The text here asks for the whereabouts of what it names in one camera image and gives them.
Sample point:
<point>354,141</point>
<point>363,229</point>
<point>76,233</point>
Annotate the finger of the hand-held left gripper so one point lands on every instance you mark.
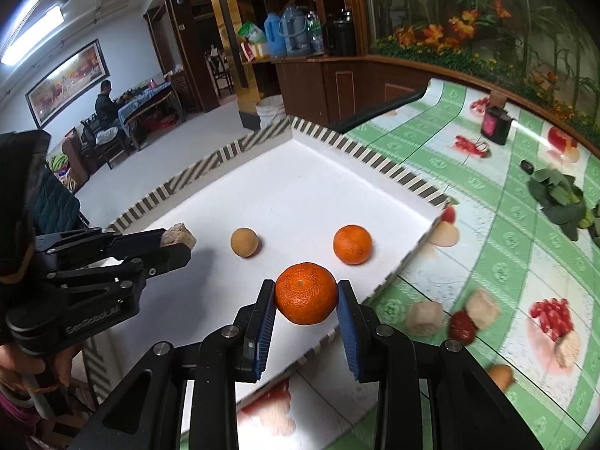
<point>164,260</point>
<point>136,241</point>

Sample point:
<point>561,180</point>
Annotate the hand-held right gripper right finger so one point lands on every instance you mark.
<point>349,337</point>

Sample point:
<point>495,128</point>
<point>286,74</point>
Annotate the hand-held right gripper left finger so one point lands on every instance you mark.
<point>262,333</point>

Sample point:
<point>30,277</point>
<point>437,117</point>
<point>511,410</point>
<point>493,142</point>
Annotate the beige ginger piece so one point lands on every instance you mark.
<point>424,318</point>
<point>483,308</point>
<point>179,236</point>

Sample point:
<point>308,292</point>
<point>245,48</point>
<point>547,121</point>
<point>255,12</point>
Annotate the orange mandarin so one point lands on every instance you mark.
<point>352,243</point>
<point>305,293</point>

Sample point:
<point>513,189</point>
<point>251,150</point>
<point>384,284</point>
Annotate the white tray with striped rim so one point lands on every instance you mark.
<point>300,187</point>

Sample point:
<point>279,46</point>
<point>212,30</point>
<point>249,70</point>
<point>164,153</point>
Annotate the person's left hand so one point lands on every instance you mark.
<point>14,368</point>

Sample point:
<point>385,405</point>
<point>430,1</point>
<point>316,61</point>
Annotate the brown round fruit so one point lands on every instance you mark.
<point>244,242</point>

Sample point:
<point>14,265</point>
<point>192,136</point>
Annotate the dark quilted cloth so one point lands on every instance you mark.
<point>54,206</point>

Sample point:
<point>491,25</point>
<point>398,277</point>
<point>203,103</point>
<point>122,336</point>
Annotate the wooden chair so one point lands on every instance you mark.
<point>220,68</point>
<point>101,143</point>

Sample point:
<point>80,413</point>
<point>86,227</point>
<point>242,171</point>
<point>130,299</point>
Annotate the small red fruit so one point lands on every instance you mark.
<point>461,327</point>

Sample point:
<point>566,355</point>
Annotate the dining table with blue cloth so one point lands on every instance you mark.
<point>145,98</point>

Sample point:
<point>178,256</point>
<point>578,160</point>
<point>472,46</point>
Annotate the orange-brown round fruit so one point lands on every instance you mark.
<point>500,376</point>

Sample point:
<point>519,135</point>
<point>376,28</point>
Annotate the green checked fruit-print tablecloth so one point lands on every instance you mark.
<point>468,225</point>

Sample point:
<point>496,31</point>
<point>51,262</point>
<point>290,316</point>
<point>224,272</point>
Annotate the white bucket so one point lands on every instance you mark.
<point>271,110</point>

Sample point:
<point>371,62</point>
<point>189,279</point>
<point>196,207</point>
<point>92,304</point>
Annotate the ceiling light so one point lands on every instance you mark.
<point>33,35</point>

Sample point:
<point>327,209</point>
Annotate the black bar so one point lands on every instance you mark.
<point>379,105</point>

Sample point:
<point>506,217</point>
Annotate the green and white bag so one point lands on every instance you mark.
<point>251,33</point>

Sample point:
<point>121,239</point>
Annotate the wooden cabinet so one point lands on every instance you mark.
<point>328,84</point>

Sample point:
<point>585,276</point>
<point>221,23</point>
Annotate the small dark object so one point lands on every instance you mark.
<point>527,166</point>

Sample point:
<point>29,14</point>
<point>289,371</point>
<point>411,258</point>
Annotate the blue plastic jug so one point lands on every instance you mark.
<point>274,35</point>

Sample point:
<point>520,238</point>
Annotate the dark green leafy vegetable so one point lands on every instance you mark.
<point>560,201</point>

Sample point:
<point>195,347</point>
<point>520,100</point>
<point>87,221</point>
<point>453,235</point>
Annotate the grey-blue thermos jug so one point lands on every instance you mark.
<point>295,30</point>

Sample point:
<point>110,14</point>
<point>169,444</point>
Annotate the clear water bottle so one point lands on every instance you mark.
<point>316,33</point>

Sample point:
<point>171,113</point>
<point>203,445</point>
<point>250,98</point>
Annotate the black appliance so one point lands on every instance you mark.
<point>340,33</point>

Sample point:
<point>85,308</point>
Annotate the framed wall painting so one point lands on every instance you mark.
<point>68,82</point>

